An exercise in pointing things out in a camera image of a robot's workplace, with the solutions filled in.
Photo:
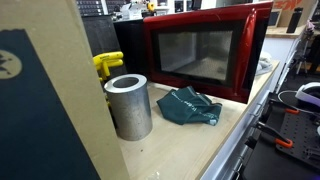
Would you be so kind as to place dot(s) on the red and black microwave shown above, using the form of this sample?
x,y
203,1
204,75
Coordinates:
x,y
215,51

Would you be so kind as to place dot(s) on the dark green cloth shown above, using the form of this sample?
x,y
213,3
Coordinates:
x,y
184,106

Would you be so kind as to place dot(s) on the grey metal cylinder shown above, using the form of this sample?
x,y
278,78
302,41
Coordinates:
x,y
129,99

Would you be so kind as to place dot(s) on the yellow clamp tool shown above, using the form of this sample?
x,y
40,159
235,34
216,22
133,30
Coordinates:
x,y
104,61

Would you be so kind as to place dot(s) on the grey folded towel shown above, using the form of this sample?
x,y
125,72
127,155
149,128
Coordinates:
x,y
264,64

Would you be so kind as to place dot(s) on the large cardboard box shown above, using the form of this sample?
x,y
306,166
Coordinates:
x,y
54,120

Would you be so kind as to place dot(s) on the black perforated board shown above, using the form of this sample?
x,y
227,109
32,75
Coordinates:
x,y
302,131

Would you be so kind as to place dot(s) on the white VR headset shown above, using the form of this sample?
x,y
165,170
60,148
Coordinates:
x,y
306,95

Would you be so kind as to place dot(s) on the black water bottle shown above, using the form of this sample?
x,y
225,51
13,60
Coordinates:
x,y
294,20

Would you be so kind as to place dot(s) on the orange handled black clamp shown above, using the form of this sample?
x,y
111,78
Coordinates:
x,y
278,138

